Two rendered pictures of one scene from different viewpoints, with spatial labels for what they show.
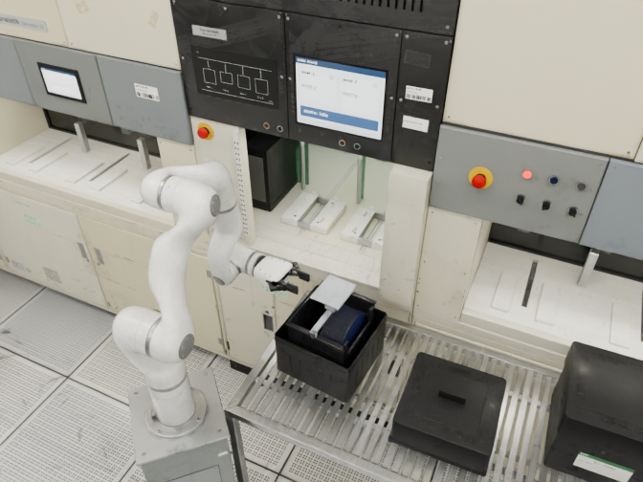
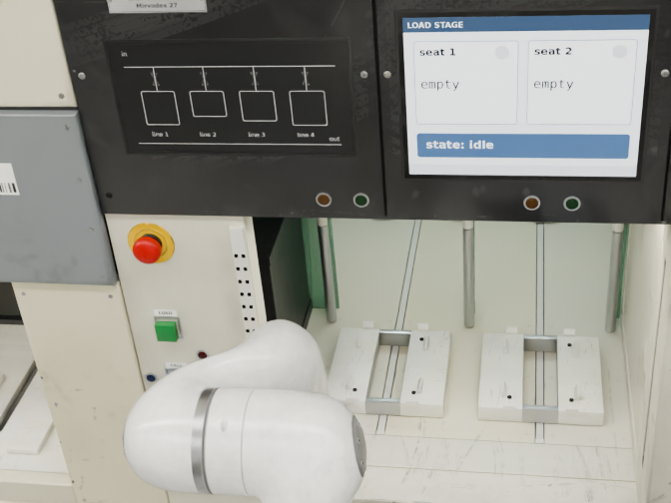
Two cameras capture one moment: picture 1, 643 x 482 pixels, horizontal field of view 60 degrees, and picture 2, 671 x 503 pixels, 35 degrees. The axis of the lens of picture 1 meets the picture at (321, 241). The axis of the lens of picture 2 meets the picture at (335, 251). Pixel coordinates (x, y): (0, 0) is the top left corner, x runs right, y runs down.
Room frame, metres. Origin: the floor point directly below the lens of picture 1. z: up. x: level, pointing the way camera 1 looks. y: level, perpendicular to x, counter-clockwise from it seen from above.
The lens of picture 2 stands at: (0.47, 0.44, 2.15)
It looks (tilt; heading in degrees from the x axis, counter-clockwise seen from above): 33 degrees down; 347
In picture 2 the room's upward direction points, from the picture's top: 5 degrees counter-clockwise
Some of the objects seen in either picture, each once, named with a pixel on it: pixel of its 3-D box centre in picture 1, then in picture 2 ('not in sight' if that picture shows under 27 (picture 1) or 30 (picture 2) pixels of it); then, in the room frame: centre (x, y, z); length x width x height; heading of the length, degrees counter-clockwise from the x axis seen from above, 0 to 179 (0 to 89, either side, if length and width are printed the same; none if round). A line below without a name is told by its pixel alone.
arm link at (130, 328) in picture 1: (149, 345); not in sight; (1.04, 0.49, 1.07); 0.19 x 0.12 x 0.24; 66
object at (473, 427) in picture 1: (450, 405); not in sight; (1.00, -0.39, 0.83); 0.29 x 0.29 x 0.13; 67
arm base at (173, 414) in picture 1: (171, 394); not in sight; (1.02, 0.46, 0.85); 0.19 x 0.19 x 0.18
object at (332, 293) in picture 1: (331, 324); not in sight; (1.24, -0.03, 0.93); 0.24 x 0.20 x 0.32; 149
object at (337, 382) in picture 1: (331, 340); not in sight; (1.24, -0.03, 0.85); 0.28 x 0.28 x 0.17; 59
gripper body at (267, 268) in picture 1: (272, 271); not in sight; (1.36, 0.16, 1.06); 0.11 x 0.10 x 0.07; 59
